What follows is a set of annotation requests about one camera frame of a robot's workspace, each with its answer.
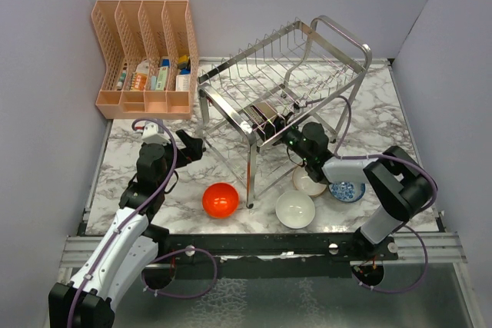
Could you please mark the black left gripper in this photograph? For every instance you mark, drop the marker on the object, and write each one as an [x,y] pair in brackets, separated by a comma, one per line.
[192,150]

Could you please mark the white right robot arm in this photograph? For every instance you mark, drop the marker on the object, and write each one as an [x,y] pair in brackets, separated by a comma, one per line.
[403,188]

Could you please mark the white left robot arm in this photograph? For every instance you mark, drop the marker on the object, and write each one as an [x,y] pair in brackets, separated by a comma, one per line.
[91,297]

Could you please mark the beige speckled bowl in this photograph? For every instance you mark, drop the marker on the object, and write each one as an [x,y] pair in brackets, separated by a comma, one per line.
[302,182]

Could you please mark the red bowl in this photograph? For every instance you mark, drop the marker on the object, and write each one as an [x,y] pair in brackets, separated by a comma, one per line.
[220,200]

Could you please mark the blue and white bowl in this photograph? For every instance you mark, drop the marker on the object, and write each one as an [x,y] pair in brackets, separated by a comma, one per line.
[347,192]

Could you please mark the cream bottle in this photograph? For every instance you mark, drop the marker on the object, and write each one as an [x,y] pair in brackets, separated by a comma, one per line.
[183,80]

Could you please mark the white blue tube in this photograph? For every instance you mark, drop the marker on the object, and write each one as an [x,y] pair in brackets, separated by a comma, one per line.
[164,73]

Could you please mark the orange white packet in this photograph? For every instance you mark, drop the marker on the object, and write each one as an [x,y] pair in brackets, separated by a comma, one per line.
[140,76]

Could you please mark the small green white tube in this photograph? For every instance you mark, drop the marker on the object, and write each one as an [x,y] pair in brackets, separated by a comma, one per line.
[121,80]

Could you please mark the peach plastic file organizer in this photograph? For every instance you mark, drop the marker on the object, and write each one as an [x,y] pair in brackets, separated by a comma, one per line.
[130,31]

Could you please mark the steel wire dish rack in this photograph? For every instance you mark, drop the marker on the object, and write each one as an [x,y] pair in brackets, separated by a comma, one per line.
[283,81]

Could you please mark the black aluminium frame rail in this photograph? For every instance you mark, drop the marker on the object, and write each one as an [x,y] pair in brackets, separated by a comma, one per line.
[249,256]

